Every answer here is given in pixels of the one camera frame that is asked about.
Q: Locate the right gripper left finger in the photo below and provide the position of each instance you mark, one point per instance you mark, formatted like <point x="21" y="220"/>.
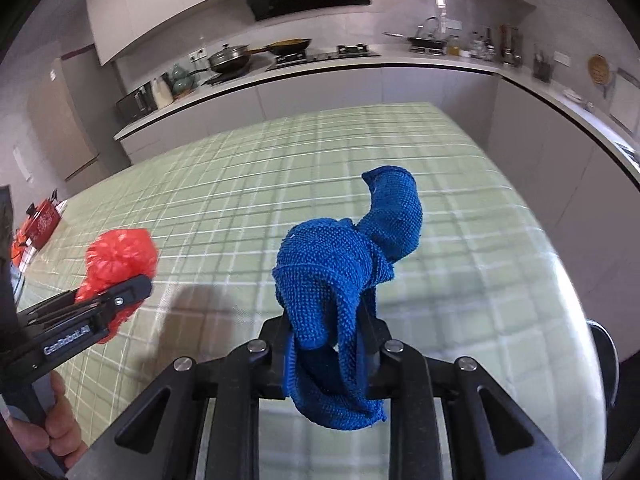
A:
<point x="272" y="372"/>

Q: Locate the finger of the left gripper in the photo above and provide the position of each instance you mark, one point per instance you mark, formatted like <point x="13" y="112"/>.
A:
<point x="117" y="301"/>

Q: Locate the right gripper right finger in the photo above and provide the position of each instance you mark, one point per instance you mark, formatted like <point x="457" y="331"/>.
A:
<point x="378" y="368"/>

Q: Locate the red plastic bag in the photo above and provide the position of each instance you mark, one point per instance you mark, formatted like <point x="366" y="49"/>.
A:
<point x="114" y="257"/>

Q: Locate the blue knitted cloth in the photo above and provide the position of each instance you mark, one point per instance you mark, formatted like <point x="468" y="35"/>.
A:
<point x="327" y="271"/>

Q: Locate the person's left hand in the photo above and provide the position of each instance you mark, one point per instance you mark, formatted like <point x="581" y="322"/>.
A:
<point x="61" y="433"/>

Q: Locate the red enamel pot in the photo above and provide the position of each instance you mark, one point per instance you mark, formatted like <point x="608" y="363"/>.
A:
<point x="37" y="229"/>

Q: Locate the green checkered tablecloth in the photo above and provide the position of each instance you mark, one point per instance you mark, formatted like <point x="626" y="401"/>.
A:
<point x="484" y="282"/>

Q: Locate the beige refrigerator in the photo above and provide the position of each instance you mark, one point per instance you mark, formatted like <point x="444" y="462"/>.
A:
<point x="74" y="115"/>

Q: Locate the black microwave oven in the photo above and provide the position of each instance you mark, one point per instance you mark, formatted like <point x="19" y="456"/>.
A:
<point x="136" y="104"/>

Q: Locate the white kettle jug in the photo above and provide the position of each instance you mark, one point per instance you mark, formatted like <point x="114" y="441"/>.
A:
<point x="161" y="93"/>

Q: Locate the green ceramic teapot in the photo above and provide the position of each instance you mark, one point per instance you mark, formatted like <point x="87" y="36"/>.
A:
<point x="182" y="81"/>

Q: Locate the lidded grey wok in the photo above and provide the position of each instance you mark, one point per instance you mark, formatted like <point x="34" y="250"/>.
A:
<point x="227" y="60"/>

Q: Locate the black gas stove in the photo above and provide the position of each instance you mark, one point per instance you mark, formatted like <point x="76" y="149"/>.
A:
<point x="340" y="52"/>

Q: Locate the black pan by sink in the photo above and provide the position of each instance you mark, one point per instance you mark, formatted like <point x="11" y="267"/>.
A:
<point x="420" y="44"/>

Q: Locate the black frying pan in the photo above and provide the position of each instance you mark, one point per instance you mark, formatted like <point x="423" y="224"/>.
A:
<point x="284" y="47"/>

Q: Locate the chrome sink faucet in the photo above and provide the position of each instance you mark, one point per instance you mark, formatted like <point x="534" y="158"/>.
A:
<point x="429" y="29"/>

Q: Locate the black utensil holder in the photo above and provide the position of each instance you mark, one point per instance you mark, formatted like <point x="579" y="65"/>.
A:
<point x="542" y="66"/>

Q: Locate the white cutting board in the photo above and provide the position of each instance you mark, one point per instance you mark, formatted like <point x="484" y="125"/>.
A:
<point x="625" y="102"/>

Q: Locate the round woven trivet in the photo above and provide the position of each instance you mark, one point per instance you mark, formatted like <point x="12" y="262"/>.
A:
<point x="598" y="70"/>

